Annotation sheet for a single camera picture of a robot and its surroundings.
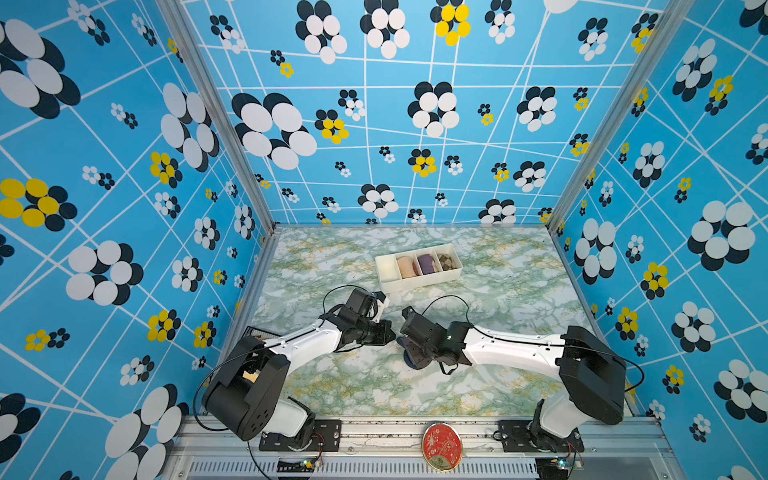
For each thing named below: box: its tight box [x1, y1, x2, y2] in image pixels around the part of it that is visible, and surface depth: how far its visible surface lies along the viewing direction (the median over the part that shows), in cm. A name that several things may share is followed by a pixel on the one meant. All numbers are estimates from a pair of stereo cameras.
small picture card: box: [242, 325, 268, 339], surface depth 91 cm
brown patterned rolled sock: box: [439, 254, 457, 271], surface depth 104 cm
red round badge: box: [422, 423, 463, 473], surface depth 71 cm
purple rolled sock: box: [417, 254, 435, 275], surface depth 105 cm
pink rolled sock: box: [397, 256, 419, 279], surface depth 103 cm
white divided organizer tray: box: [375, 243, 463, 294], surface depth 104 cm
